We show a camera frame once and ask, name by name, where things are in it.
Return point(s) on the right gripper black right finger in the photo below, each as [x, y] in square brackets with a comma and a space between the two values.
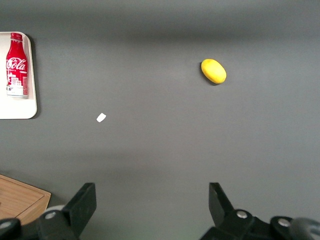
[222, 212]

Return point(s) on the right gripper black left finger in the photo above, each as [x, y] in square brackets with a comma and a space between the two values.
[80, 207]

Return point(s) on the beige plastic tray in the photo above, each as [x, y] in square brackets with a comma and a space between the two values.
[15, 107]

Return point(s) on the wooden drawer cabinet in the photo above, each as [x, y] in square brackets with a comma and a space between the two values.
[20, 197]

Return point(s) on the small white paper scrap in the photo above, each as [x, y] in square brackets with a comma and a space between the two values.
[101, 117]

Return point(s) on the yellow lemon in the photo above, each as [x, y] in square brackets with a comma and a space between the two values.
[213, 71]

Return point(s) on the red cola bottle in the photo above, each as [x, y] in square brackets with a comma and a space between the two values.
[16, 65]

